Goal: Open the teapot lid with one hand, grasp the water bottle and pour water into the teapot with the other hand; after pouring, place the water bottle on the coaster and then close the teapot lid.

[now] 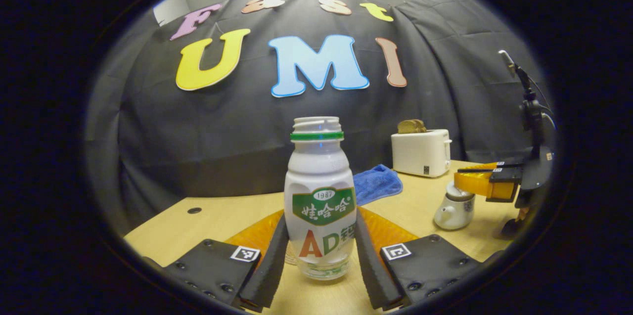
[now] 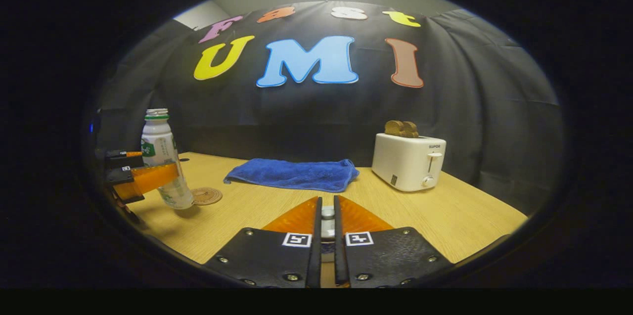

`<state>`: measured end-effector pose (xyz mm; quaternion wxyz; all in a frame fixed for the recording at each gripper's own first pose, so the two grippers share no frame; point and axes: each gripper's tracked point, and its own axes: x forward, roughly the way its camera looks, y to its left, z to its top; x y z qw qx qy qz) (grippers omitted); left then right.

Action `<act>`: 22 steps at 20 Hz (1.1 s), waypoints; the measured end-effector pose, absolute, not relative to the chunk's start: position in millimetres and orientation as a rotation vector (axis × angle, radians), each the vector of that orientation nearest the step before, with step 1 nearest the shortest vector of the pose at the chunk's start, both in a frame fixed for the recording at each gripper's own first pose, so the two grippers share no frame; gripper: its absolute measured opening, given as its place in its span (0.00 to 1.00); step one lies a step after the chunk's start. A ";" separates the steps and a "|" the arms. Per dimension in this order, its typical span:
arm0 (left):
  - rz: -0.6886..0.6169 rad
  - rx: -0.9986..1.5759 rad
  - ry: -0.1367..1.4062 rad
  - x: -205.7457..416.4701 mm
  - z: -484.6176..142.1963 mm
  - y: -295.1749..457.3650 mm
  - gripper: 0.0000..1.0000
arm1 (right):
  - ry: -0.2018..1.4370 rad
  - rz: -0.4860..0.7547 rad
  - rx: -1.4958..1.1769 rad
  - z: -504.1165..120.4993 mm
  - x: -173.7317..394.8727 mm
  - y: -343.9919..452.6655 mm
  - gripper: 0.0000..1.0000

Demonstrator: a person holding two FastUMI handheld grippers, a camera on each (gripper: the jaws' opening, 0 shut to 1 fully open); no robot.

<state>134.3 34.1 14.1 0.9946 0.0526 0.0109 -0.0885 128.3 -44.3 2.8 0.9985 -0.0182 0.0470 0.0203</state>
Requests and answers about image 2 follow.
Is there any blue towel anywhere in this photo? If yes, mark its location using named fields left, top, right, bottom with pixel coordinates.
left=224, top=158, right=360, bottom=193

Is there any black backdrop cloth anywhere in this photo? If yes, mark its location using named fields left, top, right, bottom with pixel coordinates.
left=96, top=1, right=564, bottom=217

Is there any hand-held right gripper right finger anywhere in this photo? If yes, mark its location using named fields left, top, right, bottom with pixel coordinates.
left=334, top=195, right=454, bottom=288

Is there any white water bottle green label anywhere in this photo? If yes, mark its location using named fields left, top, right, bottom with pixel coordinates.
left=141, top=108, right=195, bottom=210

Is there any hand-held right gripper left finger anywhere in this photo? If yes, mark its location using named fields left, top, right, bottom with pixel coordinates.
left=204, top=196, right=323, bottom=288

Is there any round wooden coaster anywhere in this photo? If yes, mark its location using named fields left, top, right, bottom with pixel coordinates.
left=191, top=187, right=223, bottom=206

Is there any white toaster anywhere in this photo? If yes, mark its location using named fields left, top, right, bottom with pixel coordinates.
left=371, top=133, right=447, bottom=192

